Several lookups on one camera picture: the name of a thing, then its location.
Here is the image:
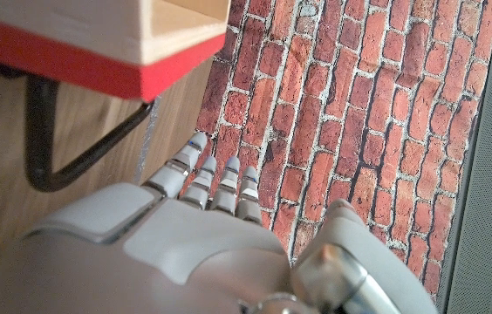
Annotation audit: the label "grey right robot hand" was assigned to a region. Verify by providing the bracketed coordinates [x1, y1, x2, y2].
[0, 132, 440, 314]

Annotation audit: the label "wooden drawer with red front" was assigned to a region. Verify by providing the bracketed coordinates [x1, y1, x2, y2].
[0, 0, 232, 194]

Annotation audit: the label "red brick print backdrop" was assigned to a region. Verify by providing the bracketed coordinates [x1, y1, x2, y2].
[193, 0, 492, 302]

